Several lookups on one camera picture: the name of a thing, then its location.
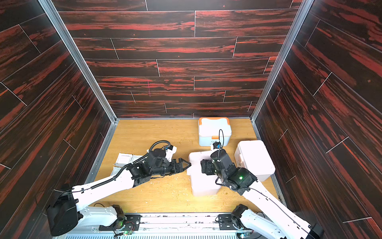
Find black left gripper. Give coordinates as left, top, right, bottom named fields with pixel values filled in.
left=150, top=158, right=192, bottom=177

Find pink medicine chest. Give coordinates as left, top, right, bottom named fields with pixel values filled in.
left=187, top=150, right=227, bottom=198

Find white orange-trimmed medicine chest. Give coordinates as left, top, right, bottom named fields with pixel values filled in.
left=198, top=117, right=232, bottom=147

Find white gauze packet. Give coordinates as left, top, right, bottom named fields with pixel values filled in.
left=114, top=153, right=133, bottom=167
left=110, top=167, right=121, bottom=176
left=131, top=155, right=142, bottom=163

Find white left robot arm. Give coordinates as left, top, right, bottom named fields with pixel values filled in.
left=46, top=146, right=191, bottom=237

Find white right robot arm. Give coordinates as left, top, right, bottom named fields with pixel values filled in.
left=201, top=149, right=324, bottom=239

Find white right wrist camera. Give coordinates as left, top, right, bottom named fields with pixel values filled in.
left=211, top=141, right=222, bottom=151

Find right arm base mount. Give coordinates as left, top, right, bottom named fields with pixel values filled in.
left=215, top=214, right=238, bottom=231

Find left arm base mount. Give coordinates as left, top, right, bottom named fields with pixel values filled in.
left=98, top=214, right=142, bottom=232

